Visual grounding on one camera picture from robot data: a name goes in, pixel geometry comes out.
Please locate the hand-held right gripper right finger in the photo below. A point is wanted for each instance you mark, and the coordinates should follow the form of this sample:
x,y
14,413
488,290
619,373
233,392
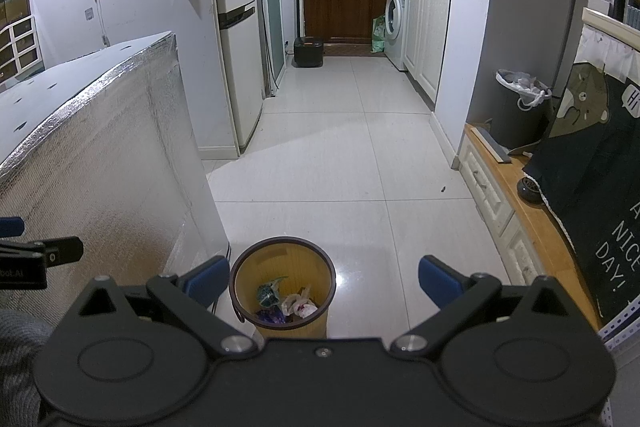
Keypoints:
x,y
439,279

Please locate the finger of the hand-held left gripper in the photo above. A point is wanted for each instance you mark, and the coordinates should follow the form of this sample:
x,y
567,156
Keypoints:
x,y
12,227

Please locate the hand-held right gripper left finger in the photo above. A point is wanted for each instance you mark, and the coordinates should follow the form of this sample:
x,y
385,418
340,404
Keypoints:
x,y
205,279

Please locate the teal snack packet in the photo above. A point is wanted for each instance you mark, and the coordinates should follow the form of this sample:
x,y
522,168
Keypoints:
x,y
267,294

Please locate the clear white plastic bag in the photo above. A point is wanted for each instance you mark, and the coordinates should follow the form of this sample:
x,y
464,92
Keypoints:
x,y
295,304

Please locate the yellow bin with brown rim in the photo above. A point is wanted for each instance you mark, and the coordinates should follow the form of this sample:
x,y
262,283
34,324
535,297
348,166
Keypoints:
x,y
310,267

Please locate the grey trash can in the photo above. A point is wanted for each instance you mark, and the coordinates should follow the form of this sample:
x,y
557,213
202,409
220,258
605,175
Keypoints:
x,y
515,122

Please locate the person's grey knit clothing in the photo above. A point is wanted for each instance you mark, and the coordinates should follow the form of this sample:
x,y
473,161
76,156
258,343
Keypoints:
x,y
20,357

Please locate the white low cabinet wooden top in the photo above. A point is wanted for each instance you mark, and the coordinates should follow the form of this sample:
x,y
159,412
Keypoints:
x,y
487,192

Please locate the black round object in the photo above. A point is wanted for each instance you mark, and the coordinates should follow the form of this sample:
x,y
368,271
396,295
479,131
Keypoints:
x,y
529,189

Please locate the grey flat board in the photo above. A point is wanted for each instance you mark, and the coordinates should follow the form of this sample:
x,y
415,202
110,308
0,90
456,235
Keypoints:
x,y
492,143

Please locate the black bear print cloth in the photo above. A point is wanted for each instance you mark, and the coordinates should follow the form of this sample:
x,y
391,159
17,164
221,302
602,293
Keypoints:
x,y
590,187

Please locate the white perforated paper strip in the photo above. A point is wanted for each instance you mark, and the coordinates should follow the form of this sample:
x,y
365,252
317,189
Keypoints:
x,y
620,321

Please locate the white bin liner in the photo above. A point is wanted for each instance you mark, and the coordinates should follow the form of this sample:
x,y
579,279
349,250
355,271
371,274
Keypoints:
x,y
530,89

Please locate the glass tank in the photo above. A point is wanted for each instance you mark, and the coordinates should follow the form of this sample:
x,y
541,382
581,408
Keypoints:
x,y
12,4

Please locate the white refrigerator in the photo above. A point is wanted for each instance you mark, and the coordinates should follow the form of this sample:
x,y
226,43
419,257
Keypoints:
x,y
235,57

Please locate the white washing machine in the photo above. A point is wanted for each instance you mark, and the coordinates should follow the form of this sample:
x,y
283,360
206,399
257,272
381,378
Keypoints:
x,y
397,42

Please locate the white kitchen base cabinets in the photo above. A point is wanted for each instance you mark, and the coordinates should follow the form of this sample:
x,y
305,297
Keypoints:
x,y
427,37

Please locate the black floor appliance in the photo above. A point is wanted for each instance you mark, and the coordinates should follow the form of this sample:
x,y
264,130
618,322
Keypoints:
x,y
307,54

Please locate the brown doormat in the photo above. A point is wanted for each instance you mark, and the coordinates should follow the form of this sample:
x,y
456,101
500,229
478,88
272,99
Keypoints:
x,y
350,48

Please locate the green plastic bag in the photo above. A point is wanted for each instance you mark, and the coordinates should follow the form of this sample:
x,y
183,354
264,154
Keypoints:
x,y
378,34

